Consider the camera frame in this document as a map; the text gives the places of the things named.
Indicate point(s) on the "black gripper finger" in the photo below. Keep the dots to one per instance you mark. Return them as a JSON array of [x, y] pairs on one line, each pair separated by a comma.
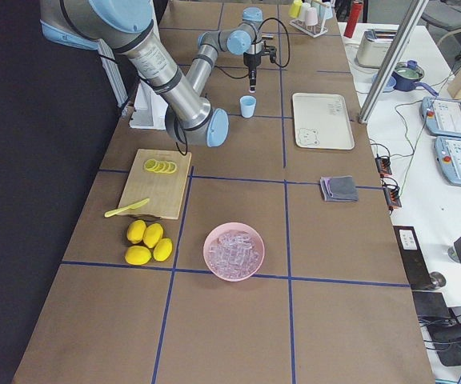
[[252, 74]]

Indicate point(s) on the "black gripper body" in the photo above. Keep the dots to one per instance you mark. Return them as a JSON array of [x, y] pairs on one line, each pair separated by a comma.
[[251, 61]]

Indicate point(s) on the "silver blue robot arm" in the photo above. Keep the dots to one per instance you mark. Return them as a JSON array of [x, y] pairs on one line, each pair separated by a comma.
[[127, 27]]

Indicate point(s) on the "light blue plastic cup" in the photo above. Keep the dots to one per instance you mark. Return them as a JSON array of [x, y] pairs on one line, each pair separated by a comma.
[[247, 106]]

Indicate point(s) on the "yellow plastic cup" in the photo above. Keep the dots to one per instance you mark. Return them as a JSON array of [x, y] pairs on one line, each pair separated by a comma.
[[295, 8]]

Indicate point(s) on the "pink plastic cup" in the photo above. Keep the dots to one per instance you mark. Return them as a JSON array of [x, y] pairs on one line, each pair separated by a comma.
[[312, 17]]

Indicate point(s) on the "white plastic cup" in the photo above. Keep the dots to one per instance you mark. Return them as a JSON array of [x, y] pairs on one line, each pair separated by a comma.
[[303, 11]]

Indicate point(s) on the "pink bowl with ice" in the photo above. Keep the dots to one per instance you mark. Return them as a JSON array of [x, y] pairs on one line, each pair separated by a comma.
[[233, 251]]

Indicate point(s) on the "cream bear serving tray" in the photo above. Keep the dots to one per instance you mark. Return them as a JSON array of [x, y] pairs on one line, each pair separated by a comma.
[[321, 121]]

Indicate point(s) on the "red cylinder bottle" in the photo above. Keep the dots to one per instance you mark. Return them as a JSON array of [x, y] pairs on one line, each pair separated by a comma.
[[356, 9]]

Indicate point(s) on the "cream toaster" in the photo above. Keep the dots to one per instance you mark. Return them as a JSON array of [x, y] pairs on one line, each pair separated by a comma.
[[374, 46]]

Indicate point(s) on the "lemon slices row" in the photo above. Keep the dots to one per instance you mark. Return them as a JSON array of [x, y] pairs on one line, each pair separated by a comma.
[[160, 166]]

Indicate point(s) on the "bamboo cutting board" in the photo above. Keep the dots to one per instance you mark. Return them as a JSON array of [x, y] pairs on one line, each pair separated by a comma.
[[165, 191]]

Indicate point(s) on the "blue bowl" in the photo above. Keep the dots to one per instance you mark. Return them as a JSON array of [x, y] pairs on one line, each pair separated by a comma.
[[390, 85]]

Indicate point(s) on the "grey folded cloth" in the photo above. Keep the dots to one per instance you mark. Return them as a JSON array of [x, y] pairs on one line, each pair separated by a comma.
[[339, 189]]

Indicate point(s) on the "yellow plastic knife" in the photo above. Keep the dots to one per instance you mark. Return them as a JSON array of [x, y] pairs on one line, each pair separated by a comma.
[[133, 206]]

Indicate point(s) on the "yellow lemon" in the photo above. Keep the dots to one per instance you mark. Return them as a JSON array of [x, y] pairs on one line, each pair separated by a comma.
[[135, 231], [137, 255], [152, 235], [163, 250]]

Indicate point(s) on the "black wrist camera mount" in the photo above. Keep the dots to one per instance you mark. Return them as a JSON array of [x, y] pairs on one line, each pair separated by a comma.
[[269, 50]]

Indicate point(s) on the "white wire cup rack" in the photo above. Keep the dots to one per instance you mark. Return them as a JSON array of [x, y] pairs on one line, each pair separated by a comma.
[[325, 10]]

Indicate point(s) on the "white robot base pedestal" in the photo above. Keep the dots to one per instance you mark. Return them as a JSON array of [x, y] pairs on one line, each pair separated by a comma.
[[149, 109]]

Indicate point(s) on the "aluminium frame post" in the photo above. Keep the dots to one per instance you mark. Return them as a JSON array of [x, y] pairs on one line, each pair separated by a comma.
[[394, 53]]

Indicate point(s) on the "blue saucepan with handle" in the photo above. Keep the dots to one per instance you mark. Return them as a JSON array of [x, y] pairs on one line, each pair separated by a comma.
[[408, 76]]

